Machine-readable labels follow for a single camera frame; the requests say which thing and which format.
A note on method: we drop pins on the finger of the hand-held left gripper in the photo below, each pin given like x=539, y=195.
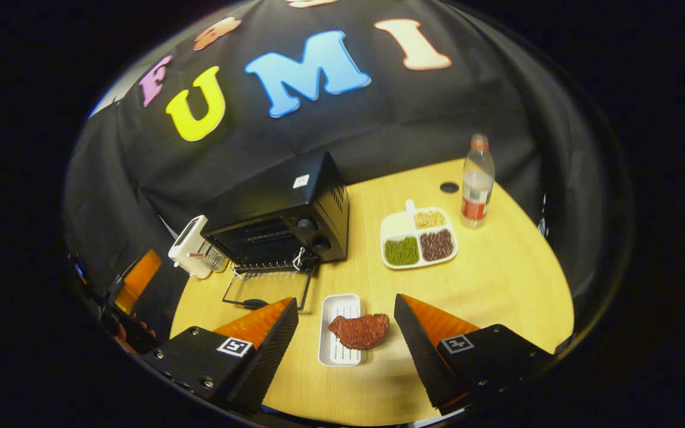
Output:
x=137, y=279

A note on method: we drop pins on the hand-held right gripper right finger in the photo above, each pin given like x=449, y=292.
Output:
x=423, y=356

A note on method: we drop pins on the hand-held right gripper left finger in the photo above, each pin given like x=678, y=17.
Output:
x=271, y=351

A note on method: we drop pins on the red meat steak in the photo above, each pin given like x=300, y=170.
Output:
x=360, y=331

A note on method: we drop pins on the black electric oven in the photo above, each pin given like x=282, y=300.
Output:
x=277, y=196

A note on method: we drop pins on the white toaster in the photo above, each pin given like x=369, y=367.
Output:
x=191, y=244

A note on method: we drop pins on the white ribbed tray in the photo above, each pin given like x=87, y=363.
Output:
x=342, y=309

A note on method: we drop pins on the pile of green beans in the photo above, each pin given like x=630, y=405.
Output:
x=402, y=251

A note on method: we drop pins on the pile of red beans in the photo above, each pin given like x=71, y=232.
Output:
x=437, y=245

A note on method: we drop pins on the white divided plate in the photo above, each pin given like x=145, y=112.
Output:
x=399, y=226

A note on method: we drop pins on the pile of yellow beans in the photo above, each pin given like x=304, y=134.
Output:
x=430, y=219

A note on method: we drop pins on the clear plastic water bottle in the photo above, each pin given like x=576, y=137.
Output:
x=476, y=190

